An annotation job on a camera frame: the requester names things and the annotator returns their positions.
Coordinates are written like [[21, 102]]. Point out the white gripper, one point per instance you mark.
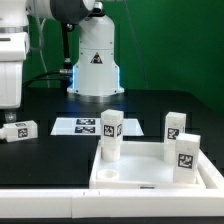
[[13, 51]]

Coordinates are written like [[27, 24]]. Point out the white square table top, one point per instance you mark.
[[141, 166]]

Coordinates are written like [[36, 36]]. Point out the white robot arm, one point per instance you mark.
[[97, 75]]

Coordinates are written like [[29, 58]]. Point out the white sheet with tags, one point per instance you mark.
[[91, 126]]

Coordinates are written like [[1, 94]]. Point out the white L-shaped obstacle fence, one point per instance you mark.
[[85, 203]]

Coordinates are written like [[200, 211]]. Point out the black camera on stand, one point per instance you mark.
[[66, 40]]

